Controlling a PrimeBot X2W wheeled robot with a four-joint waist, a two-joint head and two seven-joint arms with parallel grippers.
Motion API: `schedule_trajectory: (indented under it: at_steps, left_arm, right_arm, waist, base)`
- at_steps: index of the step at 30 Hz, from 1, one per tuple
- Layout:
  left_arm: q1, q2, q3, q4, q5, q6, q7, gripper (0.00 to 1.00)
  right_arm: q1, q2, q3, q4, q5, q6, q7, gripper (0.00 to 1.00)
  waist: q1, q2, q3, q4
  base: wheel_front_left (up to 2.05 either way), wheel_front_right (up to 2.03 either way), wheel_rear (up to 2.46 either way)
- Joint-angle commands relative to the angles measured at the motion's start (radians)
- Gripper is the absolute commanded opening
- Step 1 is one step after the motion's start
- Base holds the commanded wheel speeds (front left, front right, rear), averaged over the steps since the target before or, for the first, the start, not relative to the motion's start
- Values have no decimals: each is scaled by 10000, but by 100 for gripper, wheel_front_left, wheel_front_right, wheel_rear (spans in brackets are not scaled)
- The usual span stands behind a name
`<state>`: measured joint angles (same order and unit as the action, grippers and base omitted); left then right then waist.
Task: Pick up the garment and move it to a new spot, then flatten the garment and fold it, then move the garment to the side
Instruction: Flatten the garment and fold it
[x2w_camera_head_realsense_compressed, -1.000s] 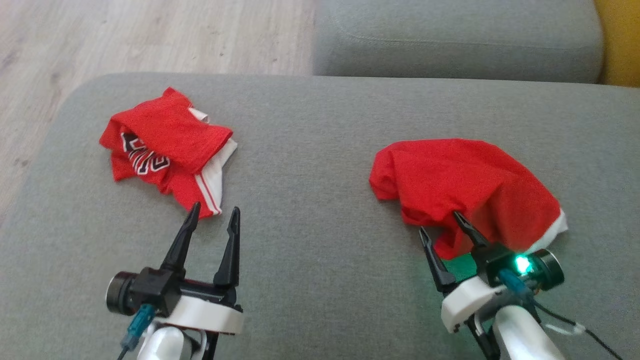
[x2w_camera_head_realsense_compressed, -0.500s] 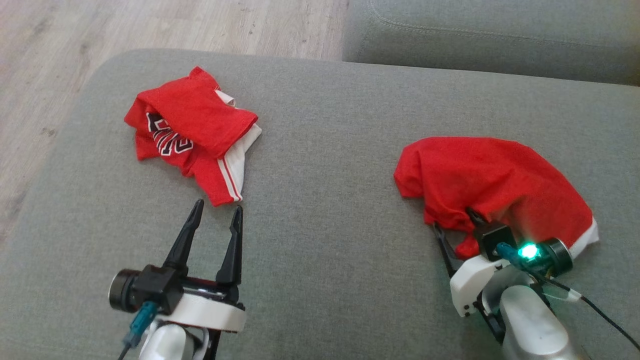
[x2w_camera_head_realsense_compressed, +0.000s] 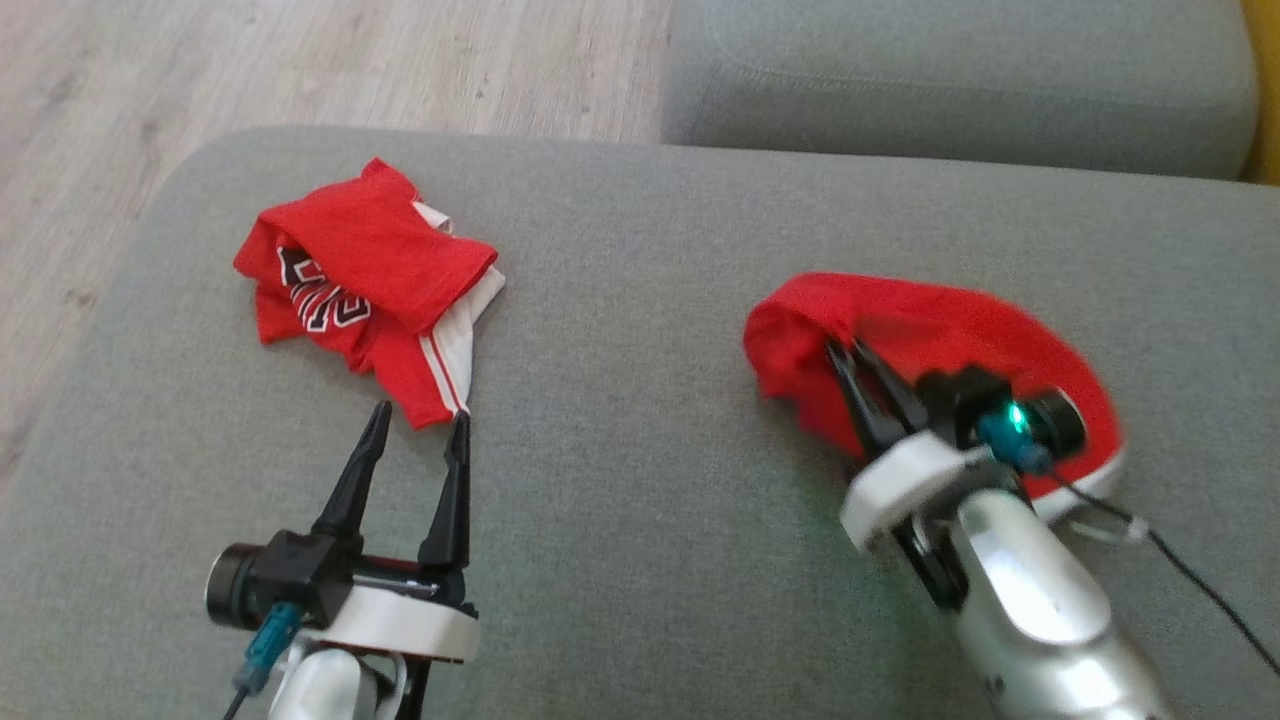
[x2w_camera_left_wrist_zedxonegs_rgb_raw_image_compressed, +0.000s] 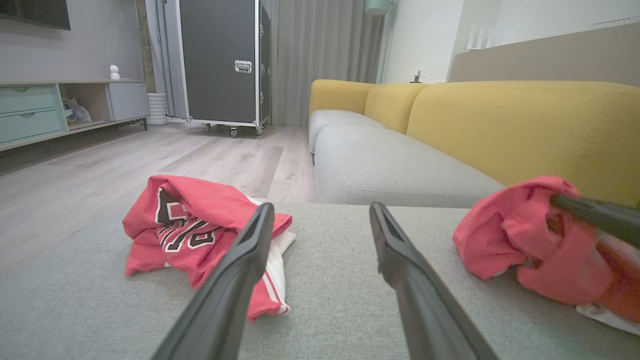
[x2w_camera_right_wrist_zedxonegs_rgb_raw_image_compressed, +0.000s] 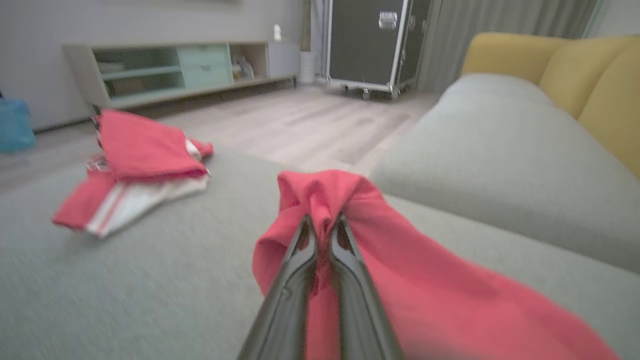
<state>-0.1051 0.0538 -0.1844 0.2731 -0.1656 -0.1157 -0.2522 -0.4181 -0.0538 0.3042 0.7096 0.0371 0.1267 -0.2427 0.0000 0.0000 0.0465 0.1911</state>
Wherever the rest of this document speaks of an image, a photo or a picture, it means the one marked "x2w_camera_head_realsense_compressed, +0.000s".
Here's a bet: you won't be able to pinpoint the right cable with teal plug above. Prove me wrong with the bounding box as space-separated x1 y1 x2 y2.
975 410 1280 676

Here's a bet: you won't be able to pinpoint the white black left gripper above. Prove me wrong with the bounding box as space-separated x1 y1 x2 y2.
300 401 479 663

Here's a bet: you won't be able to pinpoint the red white basketball jersey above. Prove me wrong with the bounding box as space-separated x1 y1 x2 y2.
233 157 506 431

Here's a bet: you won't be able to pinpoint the large grey sofa seat cushion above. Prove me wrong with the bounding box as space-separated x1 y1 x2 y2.
0 125 1280 720

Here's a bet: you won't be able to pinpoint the red shorts with white stripes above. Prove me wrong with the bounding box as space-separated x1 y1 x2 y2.
743 272 1126 526

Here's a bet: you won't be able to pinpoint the cable with teal plug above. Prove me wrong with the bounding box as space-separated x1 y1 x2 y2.
975 410 1280 676
225 600 303 720

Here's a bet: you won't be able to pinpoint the yellow object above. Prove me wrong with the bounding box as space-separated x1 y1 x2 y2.
1240 0 1280 186

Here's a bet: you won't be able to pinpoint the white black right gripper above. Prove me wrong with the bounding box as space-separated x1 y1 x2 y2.
826 340 991 613

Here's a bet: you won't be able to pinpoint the left cable with teal plug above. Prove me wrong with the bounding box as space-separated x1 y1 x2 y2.
225 600 303 720

